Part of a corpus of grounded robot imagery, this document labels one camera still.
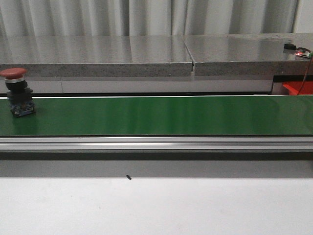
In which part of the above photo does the grey curtain backdrop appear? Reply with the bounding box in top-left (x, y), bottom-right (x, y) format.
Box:
top-left (0, 0), bottom-right (313, 37)

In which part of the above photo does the black connector plug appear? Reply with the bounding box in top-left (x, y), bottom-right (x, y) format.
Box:
top-left (284, 43), bottom-right (297, 50)

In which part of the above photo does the grey stone countertop slab right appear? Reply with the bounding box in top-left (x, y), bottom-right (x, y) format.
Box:
top-left (184, 33), bottom-right (313, 76)

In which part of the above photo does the thin red wire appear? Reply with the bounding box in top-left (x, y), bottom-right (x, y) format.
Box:
top-left (296, 58), bottom-right (312, 96)

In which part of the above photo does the red plastic bin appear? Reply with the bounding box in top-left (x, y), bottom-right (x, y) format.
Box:
top-left (283, 81), bottom-right (313, 95)

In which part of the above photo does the small circuit board red LED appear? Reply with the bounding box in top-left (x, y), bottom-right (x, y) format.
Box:
top-left (295, 47), bottom-right (313, 58)

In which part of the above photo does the green conveyor belt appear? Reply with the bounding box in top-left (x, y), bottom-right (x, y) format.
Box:
top-left (0, 95), bottom-right (313, 136)

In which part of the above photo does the grey stone countertop slab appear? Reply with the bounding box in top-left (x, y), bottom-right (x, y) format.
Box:
top-left (184, 33), bottom-right (313, 76)
top-left (0, 36), bottom-right (193, 77)

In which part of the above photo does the aluminium conveyor side rail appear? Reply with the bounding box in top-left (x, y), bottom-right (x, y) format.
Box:
top-left (0, 137), bottom-right (313, 152)

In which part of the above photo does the grey stone countertop slab left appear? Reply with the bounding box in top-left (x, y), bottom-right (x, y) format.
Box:
top-left (0, 36), bottom-right (193, 77)

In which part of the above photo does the white cabinet panel under counter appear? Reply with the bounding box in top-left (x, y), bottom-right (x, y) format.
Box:
top-left (0, 76), bottom-right (273, 94)

